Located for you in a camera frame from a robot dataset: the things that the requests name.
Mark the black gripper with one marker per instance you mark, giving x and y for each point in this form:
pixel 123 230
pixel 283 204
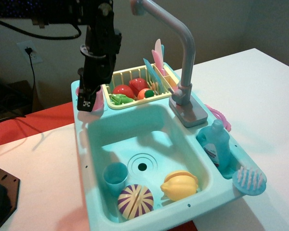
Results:
pixel 97 70

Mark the pink plastic cup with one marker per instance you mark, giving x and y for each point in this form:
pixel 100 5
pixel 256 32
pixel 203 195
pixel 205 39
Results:
pixel 98 104

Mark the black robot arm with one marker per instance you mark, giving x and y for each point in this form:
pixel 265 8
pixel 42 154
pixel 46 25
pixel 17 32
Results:
pixel 102 42

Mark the teal plastic cup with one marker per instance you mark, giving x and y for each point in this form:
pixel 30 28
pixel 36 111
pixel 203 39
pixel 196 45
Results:
pixel 115 176

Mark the teal toy sink unit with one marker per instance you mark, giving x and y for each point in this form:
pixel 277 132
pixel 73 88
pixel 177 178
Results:
pixel 152 142

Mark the green toy vegetable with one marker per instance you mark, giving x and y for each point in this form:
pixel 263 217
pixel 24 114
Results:
pixel 119 99

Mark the red toy tomato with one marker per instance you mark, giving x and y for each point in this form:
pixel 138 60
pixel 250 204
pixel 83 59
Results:
pixel 124 89

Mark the yellow dish rack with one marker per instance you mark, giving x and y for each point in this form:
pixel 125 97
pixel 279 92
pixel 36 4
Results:
pixel 169 82

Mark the red toy strawberry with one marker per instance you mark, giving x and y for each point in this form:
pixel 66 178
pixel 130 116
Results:
pixel 137 84

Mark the orange toy fruit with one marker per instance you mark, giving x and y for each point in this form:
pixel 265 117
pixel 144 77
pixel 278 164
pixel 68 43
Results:
pixel 145 93

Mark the blue toy plate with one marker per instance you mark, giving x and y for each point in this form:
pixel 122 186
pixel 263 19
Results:
pixel 154 75

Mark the pink toy knife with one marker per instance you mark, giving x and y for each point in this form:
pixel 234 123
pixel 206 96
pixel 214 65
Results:
pixel 158 57

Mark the red cloth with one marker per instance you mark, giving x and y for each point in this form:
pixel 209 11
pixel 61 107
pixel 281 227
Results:
pixel 36 123

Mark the purple yellow striped toy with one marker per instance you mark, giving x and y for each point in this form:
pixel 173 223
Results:
pixel 135 200

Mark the yellow toy lemon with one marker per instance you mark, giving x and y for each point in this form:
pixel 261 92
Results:
pixel 179 184

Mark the blue dish soap bottle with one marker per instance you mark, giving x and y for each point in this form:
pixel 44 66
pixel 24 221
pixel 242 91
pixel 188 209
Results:
pixel 214 140

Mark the pink toy utensil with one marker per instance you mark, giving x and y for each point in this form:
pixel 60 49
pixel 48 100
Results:
pixel 220 116

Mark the blue scrub brush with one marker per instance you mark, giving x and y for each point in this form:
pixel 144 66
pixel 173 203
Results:
pixel 249 181

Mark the white wall outlet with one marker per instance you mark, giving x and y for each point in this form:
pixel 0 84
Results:
pixel 29 52

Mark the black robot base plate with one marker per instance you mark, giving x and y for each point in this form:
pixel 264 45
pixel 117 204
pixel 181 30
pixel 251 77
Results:
pixel 9 194

